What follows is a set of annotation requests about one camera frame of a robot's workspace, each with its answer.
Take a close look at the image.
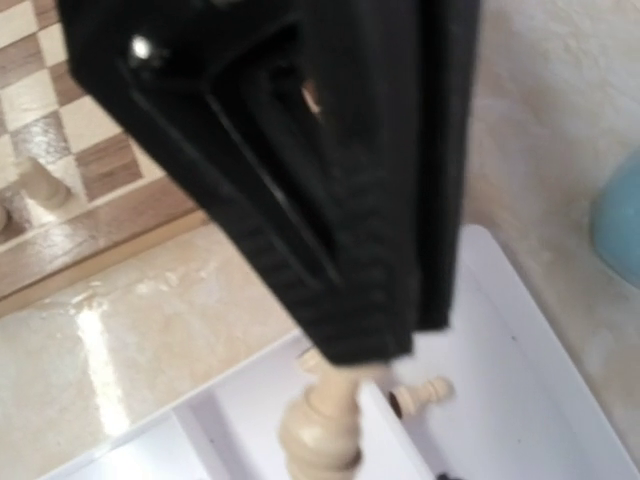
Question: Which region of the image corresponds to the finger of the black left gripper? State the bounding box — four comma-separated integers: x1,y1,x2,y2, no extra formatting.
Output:
295,29,477,333
96,60,413,365

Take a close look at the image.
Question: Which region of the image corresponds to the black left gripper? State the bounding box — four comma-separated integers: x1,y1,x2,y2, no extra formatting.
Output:
57,1,480,130

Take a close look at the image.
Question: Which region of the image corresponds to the cream bishop chess piece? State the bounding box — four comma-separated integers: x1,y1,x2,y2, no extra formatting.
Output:
279,347,389,480

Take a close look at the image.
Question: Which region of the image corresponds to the cream chess piece on board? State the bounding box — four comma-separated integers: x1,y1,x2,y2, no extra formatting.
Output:
16,157,70,210

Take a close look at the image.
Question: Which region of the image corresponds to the wooden chessboard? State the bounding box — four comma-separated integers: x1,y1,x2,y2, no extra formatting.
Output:
1,1,206,314

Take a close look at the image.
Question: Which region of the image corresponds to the light blue mug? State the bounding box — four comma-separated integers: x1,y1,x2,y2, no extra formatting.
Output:
590,149,639,288

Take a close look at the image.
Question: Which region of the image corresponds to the small cream pawn in tray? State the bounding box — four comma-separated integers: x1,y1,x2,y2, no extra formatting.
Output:
388,377,454,419

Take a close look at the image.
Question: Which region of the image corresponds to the white plastic divided tray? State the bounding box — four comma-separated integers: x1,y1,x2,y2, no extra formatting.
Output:
53,225,639,479

